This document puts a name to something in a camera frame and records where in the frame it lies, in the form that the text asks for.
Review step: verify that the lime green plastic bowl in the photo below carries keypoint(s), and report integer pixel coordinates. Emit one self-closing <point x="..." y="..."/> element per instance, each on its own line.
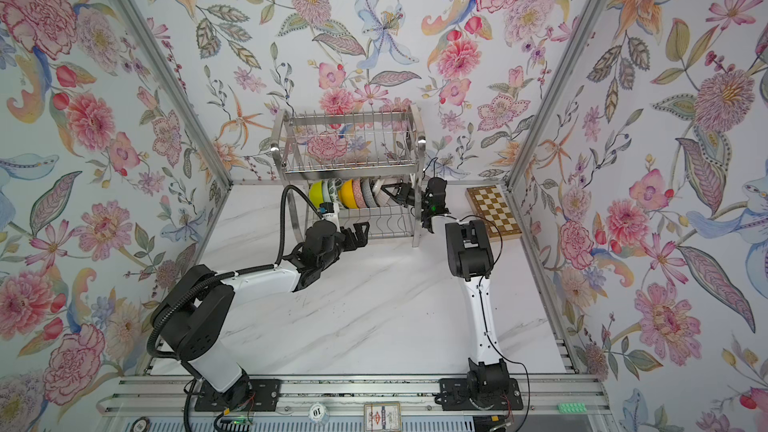
<point x="316" y="195"/>

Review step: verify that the green leaf pattern bowl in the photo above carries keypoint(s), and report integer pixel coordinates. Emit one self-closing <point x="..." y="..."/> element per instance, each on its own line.
<point x="334" y="186"/>

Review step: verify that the stainless steel dish rack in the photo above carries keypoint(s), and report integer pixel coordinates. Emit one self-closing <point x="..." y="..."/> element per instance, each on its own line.
<point x="375" y="146"/>

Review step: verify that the pale teal ceramic bowl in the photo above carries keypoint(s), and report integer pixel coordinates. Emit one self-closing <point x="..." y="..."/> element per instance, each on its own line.
<point x="326" y="197"/>

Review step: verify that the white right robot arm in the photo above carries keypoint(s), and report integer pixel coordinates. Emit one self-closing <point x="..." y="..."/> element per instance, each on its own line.
<point x="471" y="260"/>

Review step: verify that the yellow plastic bowl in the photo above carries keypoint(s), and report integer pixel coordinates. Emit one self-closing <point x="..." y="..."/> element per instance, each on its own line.
<point x="346" y="195"/>

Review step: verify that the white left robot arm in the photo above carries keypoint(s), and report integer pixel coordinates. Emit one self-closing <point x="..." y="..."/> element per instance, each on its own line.
<point x="187" y="326"/>

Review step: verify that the wooden chessboard box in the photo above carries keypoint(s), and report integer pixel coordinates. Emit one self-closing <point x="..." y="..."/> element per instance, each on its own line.
<point x="489" y="203"/>

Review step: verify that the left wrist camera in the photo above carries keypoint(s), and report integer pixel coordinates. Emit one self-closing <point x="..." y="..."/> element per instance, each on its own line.
<point x="328" y="211"/>

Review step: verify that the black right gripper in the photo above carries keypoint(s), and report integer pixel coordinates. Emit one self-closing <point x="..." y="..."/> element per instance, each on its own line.
<point x="404" y="195"/>

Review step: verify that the pink ribbed glass bowl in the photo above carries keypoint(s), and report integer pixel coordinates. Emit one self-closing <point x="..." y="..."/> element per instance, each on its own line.
<point x="380" y="196"/>

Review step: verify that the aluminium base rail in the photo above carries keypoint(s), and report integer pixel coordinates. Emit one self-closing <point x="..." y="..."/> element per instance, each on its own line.
<point x="541" y="402"/>

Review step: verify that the black white patterned bowl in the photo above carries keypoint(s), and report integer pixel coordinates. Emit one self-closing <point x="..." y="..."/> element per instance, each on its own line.
<point x="358" y="194"/>

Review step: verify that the dark blue floral bowl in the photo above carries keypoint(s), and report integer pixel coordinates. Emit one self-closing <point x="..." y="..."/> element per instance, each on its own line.
<point x="367" y="193"/>

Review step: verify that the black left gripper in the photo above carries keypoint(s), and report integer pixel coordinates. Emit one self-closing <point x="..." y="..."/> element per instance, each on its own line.
<point x="361" y="240"/>

